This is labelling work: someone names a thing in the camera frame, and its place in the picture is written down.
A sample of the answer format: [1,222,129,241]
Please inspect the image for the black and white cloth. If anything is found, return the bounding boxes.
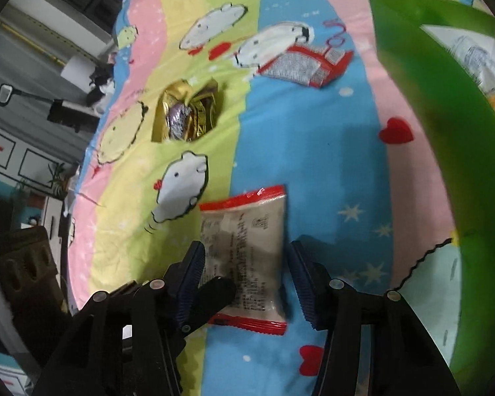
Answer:
[86,51,118,112]

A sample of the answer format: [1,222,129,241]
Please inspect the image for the white drawer cabinet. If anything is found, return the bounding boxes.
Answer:
[41,196,73,240]

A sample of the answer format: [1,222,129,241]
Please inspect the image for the cartoon printed bed sheet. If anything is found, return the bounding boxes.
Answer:
[66,0,495,396]

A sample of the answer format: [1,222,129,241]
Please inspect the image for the gold foil snack packet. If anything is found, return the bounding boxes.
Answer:
[150,78,225,144]

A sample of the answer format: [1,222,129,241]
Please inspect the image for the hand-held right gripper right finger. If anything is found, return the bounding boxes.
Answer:
[289,240,463,396]

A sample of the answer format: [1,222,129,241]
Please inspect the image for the clear snack packet red ends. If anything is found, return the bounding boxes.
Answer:
[199,185,289,336]

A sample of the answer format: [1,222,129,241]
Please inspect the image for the white blue-print snack packet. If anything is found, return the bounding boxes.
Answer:
[421,22,495,93]

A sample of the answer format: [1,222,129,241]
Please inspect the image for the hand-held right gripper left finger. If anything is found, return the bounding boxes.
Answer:
[33,239,237,396]

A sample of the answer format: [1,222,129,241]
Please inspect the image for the red-bordered grey snack packet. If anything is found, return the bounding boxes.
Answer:
[258,43,355,89]

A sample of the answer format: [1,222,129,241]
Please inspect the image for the grey wardrobe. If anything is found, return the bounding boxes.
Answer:
[0,0,116,199]

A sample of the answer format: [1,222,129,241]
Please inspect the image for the dark brown block with holes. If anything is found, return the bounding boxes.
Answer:
[0,225,69,318]

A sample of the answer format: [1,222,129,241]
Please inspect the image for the green plastic basket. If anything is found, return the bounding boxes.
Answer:
[367,0,495,396]

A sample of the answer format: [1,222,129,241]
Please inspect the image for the green potted plant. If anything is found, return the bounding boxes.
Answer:
[18,163,81,199]

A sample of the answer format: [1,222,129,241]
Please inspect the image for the black screen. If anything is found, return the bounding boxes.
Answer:
[0,192,46,240]

